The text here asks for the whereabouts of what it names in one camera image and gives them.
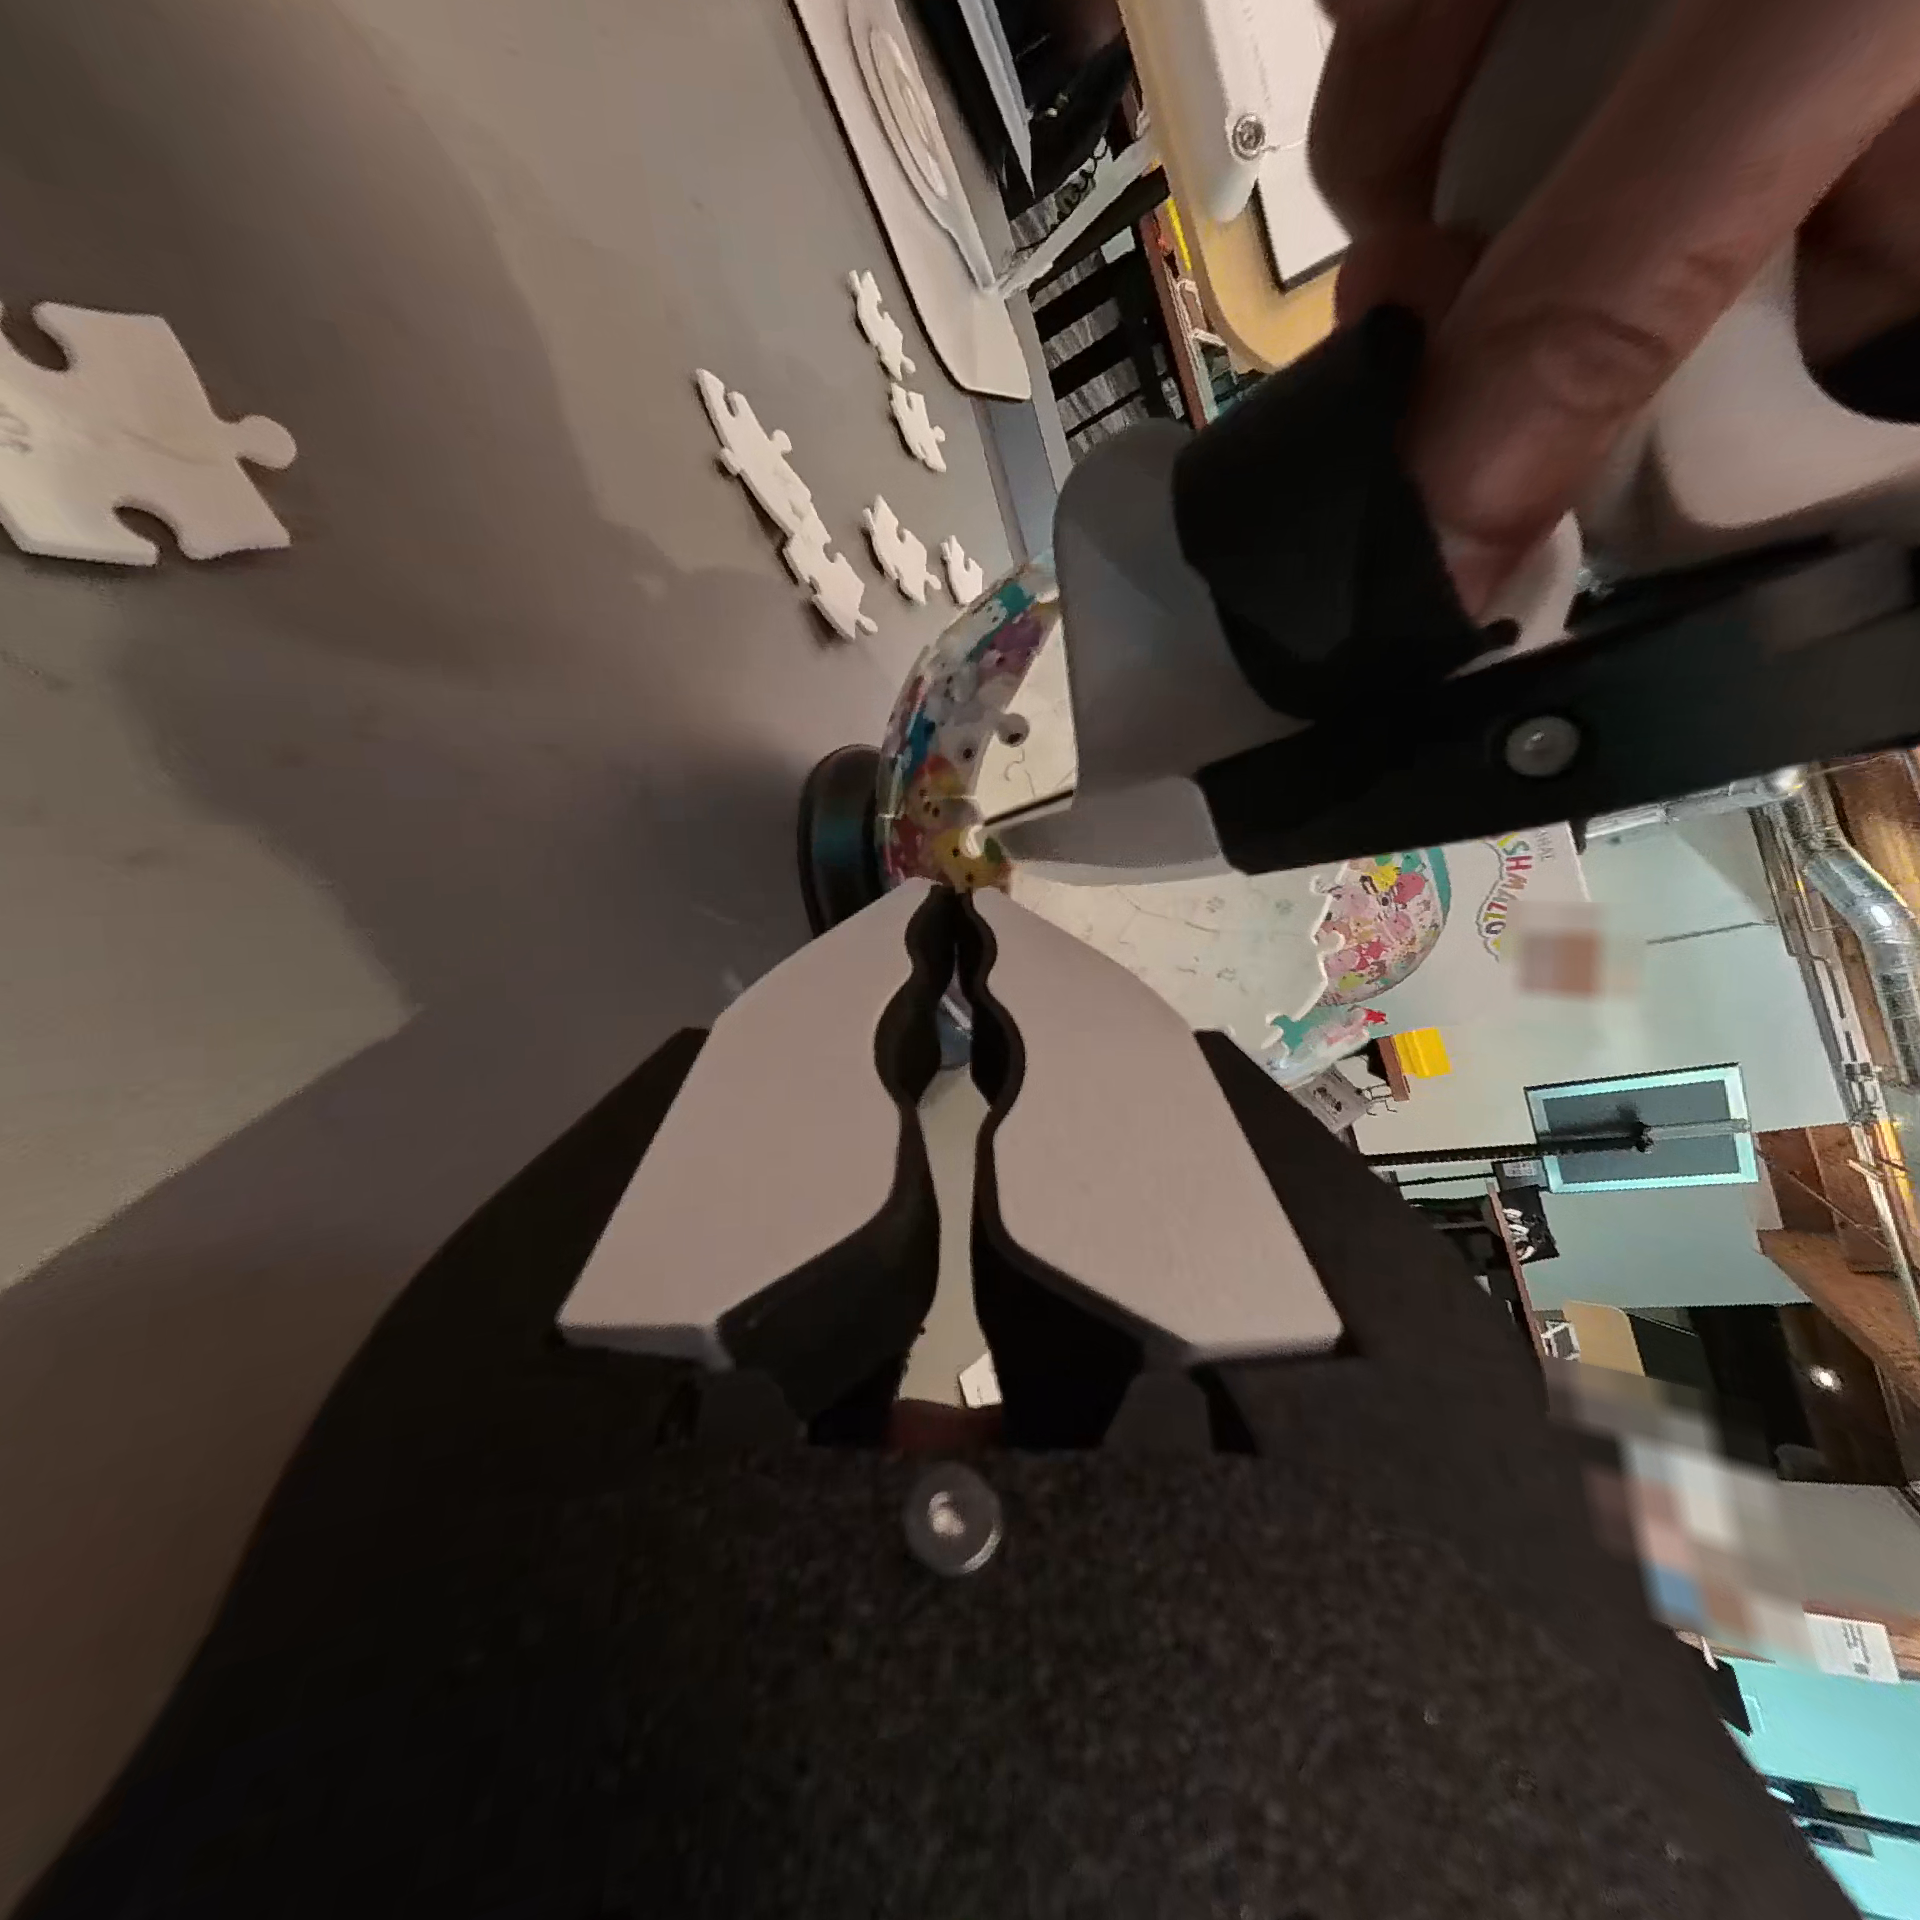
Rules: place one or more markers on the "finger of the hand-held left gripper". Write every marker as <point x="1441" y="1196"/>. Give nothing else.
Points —
<point x="1126" y="630"/>

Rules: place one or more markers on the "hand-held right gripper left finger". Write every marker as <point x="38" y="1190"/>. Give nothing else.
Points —
<point x="750" y="1184"/>

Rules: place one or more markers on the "dark shelving rack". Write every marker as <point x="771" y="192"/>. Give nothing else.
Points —
<point x="1102" y="347"/>

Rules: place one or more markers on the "person's left hand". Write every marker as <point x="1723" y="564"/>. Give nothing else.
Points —
<point x="1577" y="301"/>

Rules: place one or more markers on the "black puzzle ball stand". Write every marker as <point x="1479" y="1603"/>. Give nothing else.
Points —
<point x="834" y="840"/>

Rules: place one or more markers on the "partly built puzzle ball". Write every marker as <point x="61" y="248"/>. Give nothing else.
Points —
<point x="1171" y="931"/>

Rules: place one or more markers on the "silver air duct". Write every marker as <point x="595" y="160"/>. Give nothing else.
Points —
<point x="1853" y="901"/>

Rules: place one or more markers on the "teal framed window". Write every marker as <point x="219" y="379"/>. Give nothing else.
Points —
<point x="1590" y="1103"/>

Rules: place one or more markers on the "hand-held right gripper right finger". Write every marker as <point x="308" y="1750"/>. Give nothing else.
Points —
<point x="1155" y="1184"/>

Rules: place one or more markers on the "white sheet with circle print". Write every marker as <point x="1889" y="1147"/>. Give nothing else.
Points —
<point x="901" y="119"/>

